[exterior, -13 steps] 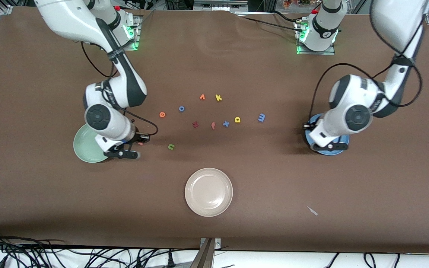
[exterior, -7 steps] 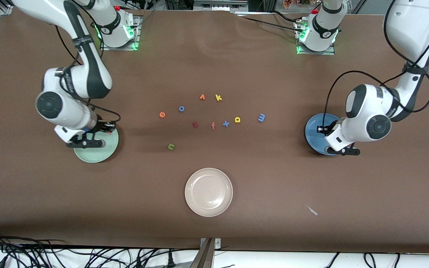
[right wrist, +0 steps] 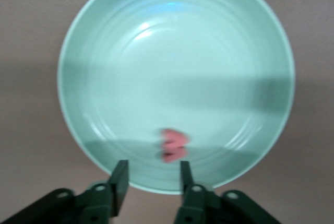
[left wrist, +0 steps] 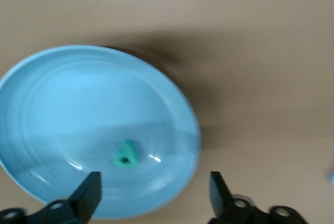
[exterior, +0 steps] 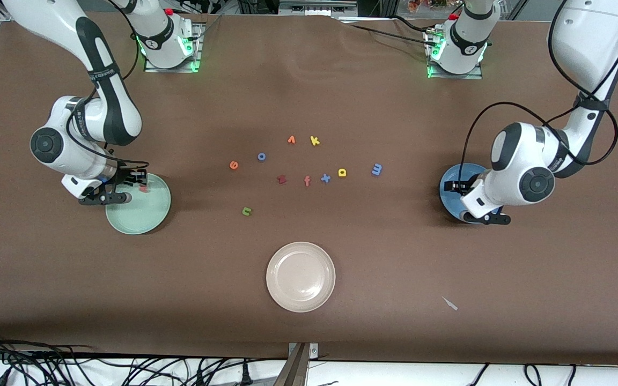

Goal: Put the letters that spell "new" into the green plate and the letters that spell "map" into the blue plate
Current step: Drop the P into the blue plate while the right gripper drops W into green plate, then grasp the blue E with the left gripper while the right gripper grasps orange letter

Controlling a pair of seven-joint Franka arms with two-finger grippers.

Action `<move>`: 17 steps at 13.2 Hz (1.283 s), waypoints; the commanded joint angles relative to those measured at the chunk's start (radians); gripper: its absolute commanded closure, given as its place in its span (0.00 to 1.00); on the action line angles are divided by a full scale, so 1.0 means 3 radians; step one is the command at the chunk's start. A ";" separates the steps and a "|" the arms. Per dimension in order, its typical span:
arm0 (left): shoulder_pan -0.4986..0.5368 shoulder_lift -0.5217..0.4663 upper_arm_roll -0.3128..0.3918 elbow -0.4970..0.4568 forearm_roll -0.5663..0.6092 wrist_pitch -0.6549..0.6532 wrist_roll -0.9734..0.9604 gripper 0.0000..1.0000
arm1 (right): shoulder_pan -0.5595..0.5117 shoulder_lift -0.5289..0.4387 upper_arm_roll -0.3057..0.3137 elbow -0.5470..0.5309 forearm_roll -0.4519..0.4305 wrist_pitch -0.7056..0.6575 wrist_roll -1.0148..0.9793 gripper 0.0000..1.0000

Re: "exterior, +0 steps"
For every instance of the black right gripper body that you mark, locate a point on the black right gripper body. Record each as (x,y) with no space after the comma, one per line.
(124,177)

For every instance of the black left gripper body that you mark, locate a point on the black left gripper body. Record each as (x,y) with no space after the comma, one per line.
(462,187)

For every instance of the blue foam letter m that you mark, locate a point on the blue foam letter m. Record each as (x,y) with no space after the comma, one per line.
(377,169)

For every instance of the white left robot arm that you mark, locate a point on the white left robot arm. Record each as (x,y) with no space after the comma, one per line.
(518,161)

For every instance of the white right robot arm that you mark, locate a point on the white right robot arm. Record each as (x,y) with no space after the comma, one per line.
(78,161)

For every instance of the blue plate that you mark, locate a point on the blue plate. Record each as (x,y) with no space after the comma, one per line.
(470,171)

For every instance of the light green plate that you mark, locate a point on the light green plate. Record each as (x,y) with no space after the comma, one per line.
(142,214)

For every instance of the small white paper scrap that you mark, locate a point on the small white paper scrap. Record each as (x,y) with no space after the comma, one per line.
(450,303)

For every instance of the blue foam letter x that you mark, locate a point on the blue foam letter x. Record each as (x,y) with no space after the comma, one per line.
(325,178)

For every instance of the yellow foam letter k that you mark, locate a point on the yellow foam letter k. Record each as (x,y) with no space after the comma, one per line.
(314,141)

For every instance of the beige plate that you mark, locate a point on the beige plate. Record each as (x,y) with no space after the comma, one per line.
(300,276)

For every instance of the colorful object pile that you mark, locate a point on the colorful object pile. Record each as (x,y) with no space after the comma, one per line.
(427,4)

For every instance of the grey device box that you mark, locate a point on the grey device box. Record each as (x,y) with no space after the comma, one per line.
(317,6)

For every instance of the black power plug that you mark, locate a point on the black power plug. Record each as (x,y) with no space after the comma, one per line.
(245,375)

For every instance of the aluminium profile bar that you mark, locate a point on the aluminium profile bar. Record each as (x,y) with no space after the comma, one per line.
(294,370)

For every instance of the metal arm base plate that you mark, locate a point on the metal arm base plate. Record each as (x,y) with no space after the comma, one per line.
(454,76)
(197,53)

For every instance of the metal table clamp bracket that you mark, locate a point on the metal table clamp bracket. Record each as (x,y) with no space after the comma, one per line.
(313,351)

